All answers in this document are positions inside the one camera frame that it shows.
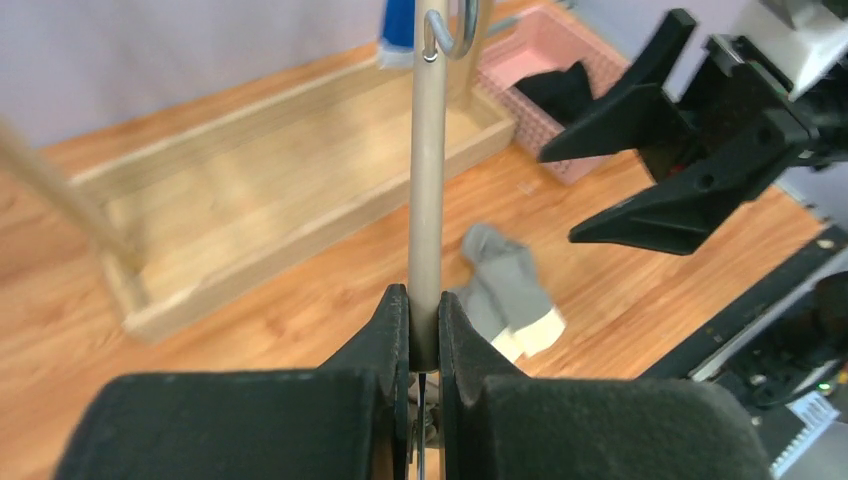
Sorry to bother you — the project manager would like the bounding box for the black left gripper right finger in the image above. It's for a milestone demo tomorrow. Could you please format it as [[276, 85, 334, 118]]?
[[438, 293, 771, 479]]

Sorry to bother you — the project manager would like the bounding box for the blue underwear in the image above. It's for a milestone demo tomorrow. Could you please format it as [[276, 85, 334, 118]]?
[[376, 0, 416, 69]]

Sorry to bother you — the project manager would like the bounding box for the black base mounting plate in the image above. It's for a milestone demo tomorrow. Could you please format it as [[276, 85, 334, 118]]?
[[642, 226, 847, 479]]

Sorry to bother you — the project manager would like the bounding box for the beige clip hanger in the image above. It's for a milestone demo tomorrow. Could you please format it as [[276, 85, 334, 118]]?
[[405, 0, 480, 480]]

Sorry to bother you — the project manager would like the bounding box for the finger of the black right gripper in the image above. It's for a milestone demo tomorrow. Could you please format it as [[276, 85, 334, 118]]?
[[538, 8, 697, 163], [569, 109, 819, 255]]

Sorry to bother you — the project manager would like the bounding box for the pink perforated plastic basket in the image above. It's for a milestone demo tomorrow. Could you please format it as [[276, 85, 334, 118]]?
[[478, 6, 629, 157]]

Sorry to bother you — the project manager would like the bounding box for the wooden clothes rack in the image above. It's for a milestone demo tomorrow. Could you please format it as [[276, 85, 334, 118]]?
[[0, 0, 518, 346]]

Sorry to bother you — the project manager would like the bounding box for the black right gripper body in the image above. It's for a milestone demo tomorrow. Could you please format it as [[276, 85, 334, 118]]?
[[639, 35, 847, 182]]

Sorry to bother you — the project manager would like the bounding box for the black underwear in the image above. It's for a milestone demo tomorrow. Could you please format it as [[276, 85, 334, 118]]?
[[514, 61, 594, 126]]

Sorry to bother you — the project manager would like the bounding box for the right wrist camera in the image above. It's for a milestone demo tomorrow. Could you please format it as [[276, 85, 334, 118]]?
[[730, 0, 847, 100]]

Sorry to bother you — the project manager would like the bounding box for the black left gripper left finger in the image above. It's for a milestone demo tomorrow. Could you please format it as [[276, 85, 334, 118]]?
[[55, 284, 410, 479]]

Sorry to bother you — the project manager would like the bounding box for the grey underwear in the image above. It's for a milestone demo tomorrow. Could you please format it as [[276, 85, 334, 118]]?
[[451, 223, 566, 363]]

